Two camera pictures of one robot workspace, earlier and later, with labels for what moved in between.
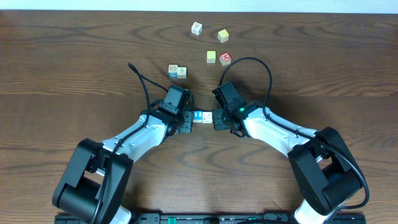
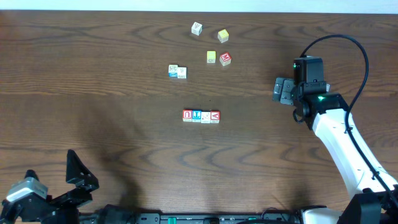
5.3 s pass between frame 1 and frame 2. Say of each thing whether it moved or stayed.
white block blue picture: stayed
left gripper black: moved
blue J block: stayed
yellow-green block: stayed
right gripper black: moved
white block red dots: stayed
